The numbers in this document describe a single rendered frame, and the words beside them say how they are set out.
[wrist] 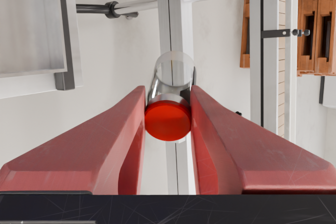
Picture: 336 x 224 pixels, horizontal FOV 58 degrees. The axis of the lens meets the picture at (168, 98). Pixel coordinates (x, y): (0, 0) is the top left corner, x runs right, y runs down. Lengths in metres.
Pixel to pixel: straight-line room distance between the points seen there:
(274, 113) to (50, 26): 0.81
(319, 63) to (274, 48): 1.80
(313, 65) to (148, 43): 1.50
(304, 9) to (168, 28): 1.84
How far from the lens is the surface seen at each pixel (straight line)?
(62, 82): 0.43
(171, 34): 1.27
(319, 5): 2.92
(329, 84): 6.45
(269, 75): 1.06
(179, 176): 1.39
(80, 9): 1.48
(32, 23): 0.44
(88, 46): 1.60
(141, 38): 1.86
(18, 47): 0.42
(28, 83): 0.43
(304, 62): 2.86
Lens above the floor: 1.26
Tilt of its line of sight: 38 degrees down
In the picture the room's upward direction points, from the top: 94 degrees clockwise
